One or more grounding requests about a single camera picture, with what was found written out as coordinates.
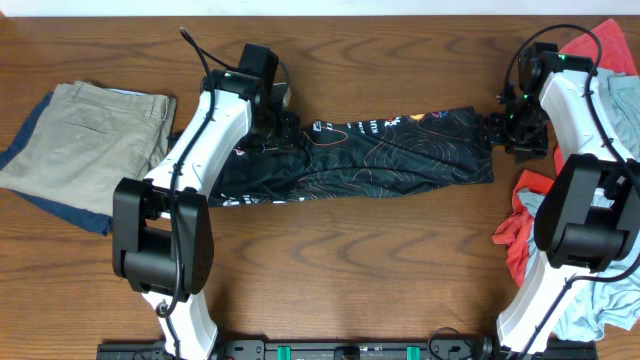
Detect folded navy blue garment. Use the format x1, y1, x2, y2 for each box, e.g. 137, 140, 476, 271
1, 92, 112, 236

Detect red t-shirt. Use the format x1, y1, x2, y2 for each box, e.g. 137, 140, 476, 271
492, 18, 638, 287

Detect black orange-patterned jersey shirt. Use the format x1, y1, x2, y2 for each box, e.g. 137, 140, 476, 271
209, 107, 494, 207

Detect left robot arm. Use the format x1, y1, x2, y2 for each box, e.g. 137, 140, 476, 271
113, 70, 299, 359

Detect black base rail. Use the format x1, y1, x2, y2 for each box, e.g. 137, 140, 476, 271
96, 335, 599, 360

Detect folded khaki shorts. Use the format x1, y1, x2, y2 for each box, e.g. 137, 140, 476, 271
1, 81, 177, 216

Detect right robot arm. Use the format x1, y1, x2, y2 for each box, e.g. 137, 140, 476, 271
480, 43, 639, 359

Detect light blue t-shirt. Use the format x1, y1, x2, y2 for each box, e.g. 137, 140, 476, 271
520, 68, 639, 342

